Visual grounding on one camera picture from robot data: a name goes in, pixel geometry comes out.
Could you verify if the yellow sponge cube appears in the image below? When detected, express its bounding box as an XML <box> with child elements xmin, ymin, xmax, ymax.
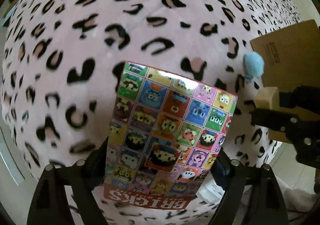
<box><xmin>254</xmin><ymin>87</ymin><xmax>280</xmax><ymax>110</ymax></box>

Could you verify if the light blue pompom keychain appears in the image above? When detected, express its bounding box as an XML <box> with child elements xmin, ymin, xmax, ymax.
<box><xmin>243</xmin><ymin>51</ymin><xmax>265</xmax><ymax>83</ymax></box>

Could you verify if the red bricks toy box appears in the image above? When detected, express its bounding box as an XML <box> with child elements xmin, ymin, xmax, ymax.
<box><xmin>104</xmin><ymin>61</ymin><xmax>238</xmax><ymax>210</ymax></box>

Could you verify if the small white tissue pack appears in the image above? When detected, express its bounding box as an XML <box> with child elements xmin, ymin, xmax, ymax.
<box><xmin>196</xmin><ymin>173</ymin><xmax>225</xmax><ymax>204</ymax></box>

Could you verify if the brown paper bag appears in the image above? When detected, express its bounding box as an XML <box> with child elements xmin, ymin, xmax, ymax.
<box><xmin>249</xmin><ymin>19</ymin><xmax>320</xmax><ymax>144</ymax></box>

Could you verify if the pink leopard print blanket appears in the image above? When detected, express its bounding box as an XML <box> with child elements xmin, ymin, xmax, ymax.
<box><xmin>0</xmin><ymin>0</ymin><xmax>308</xmax><ymax>219</ymax></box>

